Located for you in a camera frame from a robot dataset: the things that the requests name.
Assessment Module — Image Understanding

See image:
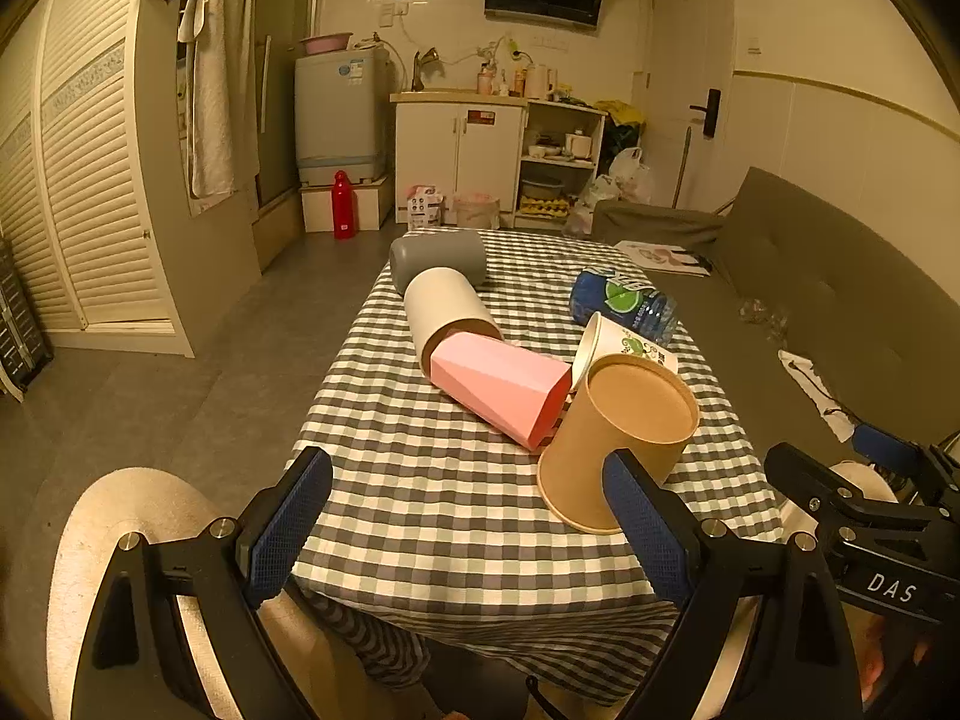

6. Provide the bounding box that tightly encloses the dark grey cup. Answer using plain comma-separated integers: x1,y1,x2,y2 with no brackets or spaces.
388,231,488,295

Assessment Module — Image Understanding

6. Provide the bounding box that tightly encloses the mop stick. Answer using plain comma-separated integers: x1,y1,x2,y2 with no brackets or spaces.
671,126,695,209

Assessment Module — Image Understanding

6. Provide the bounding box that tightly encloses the light grey cup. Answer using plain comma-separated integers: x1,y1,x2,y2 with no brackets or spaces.
403,268,505,380

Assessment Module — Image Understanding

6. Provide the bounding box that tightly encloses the printed paper sheet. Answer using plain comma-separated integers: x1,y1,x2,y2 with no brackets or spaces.
615,240,713,278

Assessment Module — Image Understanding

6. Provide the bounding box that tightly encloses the white washing machine platform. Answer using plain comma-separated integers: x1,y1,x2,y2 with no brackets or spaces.
300,175,395,233

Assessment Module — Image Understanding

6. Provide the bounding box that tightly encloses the white hanging towel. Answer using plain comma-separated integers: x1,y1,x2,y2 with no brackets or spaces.
178,0,257,200

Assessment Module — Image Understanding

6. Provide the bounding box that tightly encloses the grey sofa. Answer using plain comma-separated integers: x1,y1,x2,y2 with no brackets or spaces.
592,167,960,466

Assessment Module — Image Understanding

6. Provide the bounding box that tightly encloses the grey washing machine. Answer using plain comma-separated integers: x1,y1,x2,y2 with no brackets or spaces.
294,49,391,185

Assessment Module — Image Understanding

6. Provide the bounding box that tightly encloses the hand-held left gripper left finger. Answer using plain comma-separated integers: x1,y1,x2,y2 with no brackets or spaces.
71,446,335,720

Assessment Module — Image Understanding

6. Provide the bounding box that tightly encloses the white sink cabinet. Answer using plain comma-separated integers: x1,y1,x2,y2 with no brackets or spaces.
390,90,527,226

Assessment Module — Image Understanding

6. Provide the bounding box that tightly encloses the brown paper cup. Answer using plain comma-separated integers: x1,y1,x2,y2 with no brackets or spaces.
538,355,701,536

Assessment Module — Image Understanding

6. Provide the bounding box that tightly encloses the white paper cup green print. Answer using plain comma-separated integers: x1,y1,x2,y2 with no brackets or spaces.
571,313,680,392

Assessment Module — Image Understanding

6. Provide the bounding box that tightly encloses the person's striped trouser leg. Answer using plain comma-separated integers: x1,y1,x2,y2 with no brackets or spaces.
330,600,430,700

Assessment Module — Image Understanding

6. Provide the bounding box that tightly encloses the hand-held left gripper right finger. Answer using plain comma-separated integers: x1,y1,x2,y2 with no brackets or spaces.
602,448,863,720

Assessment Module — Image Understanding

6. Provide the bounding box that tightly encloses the red metal bottle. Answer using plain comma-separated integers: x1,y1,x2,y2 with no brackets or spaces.
331,171,355,241

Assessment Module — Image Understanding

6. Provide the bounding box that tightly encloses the white door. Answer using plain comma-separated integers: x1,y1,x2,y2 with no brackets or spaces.
649,0,734,211

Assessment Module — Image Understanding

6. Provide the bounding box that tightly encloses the white printed carton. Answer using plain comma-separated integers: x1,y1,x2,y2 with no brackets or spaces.
407,184,445,226

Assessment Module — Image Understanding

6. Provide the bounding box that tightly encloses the beige round rug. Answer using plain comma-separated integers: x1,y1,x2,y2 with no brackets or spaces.
45,466,301,720

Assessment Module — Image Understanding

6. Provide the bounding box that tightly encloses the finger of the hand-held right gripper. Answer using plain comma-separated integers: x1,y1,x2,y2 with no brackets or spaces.
763,442,960,541
851,422,960,500

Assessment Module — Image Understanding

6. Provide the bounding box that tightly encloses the blue plastic water bottle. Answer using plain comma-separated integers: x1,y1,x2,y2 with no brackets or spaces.
568,266,680,350

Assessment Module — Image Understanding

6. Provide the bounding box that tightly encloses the white open shelf unit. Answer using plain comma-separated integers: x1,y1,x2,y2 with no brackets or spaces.
516,97,608,231

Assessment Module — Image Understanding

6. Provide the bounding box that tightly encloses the white cloth with cable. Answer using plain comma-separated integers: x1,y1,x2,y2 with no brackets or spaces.
778,349,856,443

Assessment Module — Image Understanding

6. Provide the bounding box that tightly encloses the black plastic crate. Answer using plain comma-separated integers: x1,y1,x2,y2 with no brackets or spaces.
0,236,53,392

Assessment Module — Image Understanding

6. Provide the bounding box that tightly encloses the white louvered wardrobe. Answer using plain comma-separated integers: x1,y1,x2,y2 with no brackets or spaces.
0,0,263,357

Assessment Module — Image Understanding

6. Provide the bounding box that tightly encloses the grey checkered tablecloth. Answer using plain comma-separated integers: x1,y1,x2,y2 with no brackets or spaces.
285,229,785,700

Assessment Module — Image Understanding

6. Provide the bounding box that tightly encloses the black door lock handle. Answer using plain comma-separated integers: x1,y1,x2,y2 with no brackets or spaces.
690,88,722,140

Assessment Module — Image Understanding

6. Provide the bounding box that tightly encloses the pink waste bin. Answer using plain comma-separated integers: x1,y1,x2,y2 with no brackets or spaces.
450,191,502,231

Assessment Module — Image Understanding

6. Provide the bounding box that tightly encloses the pink faceted cup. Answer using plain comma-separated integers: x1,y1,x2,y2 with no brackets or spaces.
429,334,572,452

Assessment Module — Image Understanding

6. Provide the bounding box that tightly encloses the crumpled clear plastic wrap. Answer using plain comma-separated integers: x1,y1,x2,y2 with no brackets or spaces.
739,298,788,340

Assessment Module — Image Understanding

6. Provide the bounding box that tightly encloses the white plastic bag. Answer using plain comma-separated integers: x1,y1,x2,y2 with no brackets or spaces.
607,148,653,203
566,175,623,237

